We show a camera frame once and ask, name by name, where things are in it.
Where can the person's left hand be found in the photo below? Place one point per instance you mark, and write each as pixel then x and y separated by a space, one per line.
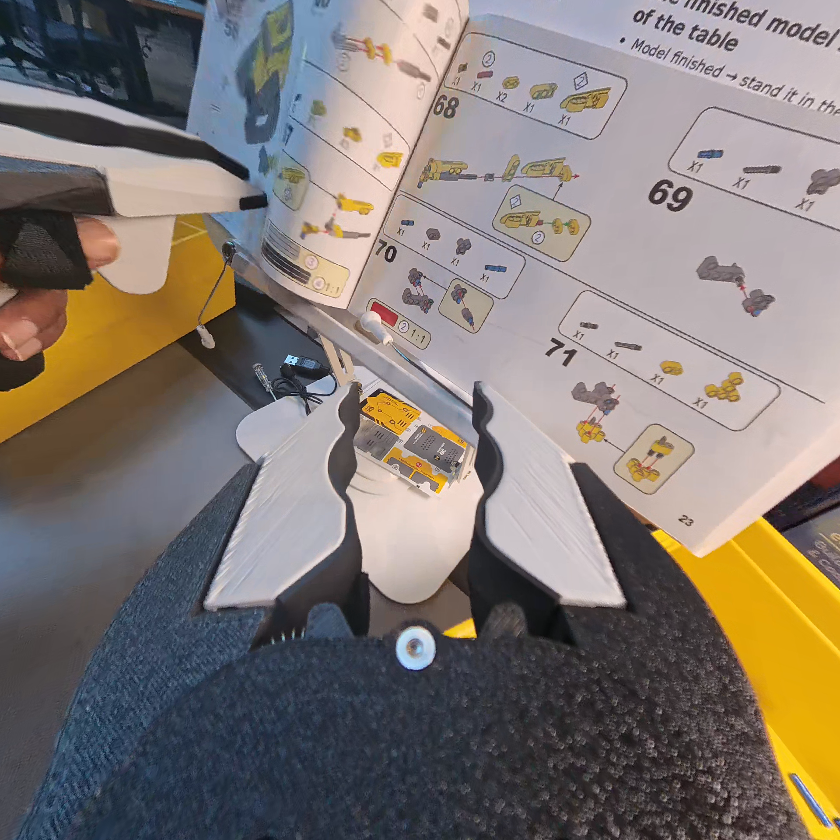
pixel 98 246

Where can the white instruction booklet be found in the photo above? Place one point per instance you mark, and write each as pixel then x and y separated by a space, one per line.
pixel 590 262

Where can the white printed task poster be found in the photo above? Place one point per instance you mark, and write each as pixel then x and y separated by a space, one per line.
pixel 577 19

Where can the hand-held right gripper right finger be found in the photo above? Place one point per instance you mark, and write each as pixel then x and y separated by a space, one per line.
pixel 544 518

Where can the white metal book stand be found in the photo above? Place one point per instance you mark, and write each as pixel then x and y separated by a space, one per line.
pixel 413 544

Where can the yellow grey sticker sheet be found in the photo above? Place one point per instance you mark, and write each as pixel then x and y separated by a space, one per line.
pixel 420 446

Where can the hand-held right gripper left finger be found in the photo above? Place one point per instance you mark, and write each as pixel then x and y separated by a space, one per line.
pixel 289 525

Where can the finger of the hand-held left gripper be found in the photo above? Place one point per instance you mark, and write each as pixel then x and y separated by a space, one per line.
pixel 170 190
pixel 65 98

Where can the yellow plastic bin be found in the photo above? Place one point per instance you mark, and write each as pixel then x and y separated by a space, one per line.
pixel 131 341
pixel 754 623

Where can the blue robot kit box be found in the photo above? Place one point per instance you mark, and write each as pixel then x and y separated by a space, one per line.
pixel 814 544

